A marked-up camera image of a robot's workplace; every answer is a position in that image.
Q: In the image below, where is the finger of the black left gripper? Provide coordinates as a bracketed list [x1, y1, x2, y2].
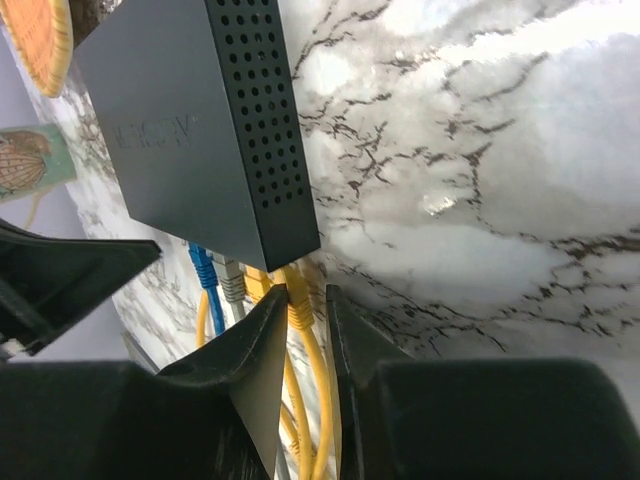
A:
[1, 221, 161, 356]

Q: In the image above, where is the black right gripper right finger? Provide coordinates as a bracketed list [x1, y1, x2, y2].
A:
[326, 285, 639, 479]

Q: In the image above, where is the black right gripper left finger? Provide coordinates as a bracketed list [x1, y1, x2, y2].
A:
[1, 286, 288, 479]

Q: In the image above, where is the black network switch box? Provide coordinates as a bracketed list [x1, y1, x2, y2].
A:
[75, 0, 320, 272]

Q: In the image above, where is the cream ceramic mug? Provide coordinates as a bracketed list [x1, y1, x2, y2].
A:
[1, 124, 77, 203]

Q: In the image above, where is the orange woven square mat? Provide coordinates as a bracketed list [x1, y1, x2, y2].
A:
[1, 0, 74, 98]

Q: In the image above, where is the yellow ethernet cable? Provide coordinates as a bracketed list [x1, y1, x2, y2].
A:
[194, 264, 346, 480]

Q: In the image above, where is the grey ethernet cable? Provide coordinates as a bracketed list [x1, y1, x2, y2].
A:
[212, 252, 249, 329]

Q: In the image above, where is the blue ethernet cable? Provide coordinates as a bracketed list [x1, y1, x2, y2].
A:
[187, 242, 226, 335]

